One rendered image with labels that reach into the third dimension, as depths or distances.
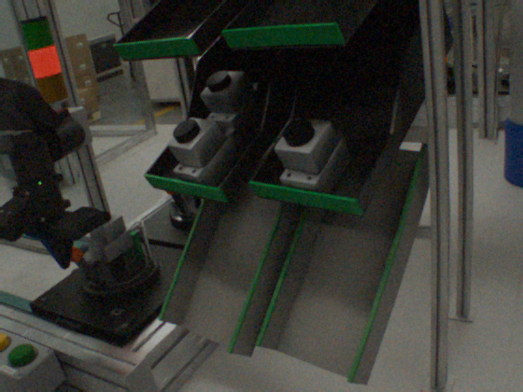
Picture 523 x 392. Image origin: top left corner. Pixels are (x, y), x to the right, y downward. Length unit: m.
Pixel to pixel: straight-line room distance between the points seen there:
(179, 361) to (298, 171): 0.41
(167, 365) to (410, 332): 0.38
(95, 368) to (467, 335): 0.56
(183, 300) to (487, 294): 0.52
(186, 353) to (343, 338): 0.30
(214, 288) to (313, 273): 0.14
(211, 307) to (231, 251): 0.08
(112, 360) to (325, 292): 0.32
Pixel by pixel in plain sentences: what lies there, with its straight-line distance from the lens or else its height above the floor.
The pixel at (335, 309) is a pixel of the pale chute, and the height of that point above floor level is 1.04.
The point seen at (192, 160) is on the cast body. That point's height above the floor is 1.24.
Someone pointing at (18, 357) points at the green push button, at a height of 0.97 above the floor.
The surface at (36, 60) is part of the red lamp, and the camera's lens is 1.03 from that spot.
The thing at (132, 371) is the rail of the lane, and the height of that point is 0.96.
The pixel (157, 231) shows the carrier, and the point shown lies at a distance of 1.08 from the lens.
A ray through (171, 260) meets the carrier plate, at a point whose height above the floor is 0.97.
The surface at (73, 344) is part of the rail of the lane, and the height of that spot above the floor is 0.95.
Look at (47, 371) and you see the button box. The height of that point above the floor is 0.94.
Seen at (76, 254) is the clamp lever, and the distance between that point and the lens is 0.85.
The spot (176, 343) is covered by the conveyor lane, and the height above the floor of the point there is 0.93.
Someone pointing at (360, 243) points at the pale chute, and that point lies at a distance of 0.64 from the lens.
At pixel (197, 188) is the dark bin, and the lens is 0.59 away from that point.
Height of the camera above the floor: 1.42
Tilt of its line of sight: 24 degrees down
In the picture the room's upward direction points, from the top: 10 degrees counter-clockwise
